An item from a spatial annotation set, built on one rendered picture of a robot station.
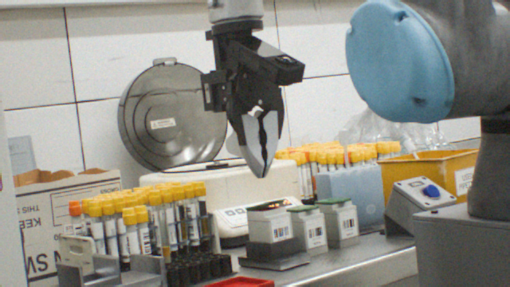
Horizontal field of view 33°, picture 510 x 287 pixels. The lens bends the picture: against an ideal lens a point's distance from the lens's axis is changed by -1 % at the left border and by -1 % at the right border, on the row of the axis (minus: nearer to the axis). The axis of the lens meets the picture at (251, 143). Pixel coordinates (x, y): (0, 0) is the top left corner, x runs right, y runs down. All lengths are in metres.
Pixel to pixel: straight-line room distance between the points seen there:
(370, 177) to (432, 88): 0.60
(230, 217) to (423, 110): 0.64
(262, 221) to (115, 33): 0.67
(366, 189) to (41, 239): 0.50
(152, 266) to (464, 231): 0.36
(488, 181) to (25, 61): 0.96
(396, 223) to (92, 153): 0.63
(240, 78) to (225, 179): 0.29
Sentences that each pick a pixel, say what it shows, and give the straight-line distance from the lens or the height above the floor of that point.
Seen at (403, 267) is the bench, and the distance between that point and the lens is 1.19.
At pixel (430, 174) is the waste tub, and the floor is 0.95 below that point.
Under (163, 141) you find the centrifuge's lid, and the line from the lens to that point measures 1.68.
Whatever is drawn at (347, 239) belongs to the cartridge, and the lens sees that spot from 1.25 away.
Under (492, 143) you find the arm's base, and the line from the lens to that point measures 0.90.
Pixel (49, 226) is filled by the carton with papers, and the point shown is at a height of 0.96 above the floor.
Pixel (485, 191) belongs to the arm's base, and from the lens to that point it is 0.89.
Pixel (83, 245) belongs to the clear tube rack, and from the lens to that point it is 1.17.
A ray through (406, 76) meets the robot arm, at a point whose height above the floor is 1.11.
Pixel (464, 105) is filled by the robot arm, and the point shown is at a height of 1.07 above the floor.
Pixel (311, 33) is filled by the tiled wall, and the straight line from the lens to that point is 2.01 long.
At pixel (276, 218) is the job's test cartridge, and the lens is 1.15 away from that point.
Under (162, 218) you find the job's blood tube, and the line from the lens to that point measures 1.12.
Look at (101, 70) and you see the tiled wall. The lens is 1.68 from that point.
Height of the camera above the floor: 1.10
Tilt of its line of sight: 3 degrees down
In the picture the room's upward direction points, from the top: 7 degrees counter-clockwise
